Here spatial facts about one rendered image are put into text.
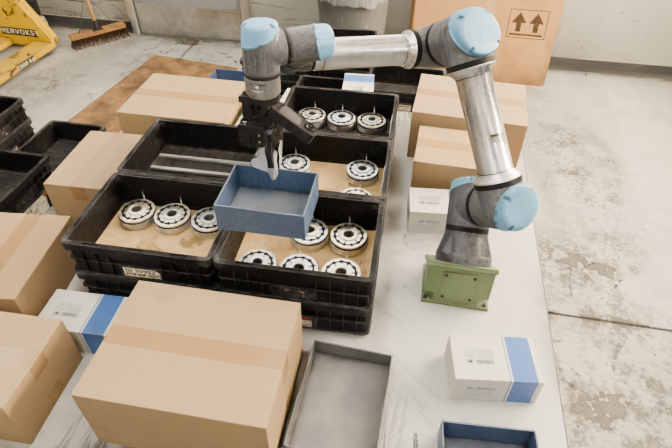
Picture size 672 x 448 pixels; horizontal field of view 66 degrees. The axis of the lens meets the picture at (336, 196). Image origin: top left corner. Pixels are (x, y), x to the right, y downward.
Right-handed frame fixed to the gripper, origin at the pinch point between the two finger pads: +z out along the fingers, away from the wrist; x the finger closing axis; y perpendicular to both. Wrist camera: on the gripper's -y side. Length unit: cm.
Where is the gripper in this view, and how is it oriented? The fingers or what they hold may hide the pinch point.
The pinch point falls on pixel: (276, 174)
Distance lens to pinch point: 123.3
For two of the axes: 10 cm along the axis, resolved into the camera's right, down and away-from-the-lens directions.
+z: -0.2, 8.2, 5.7
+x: -2.0, 5.6, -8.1
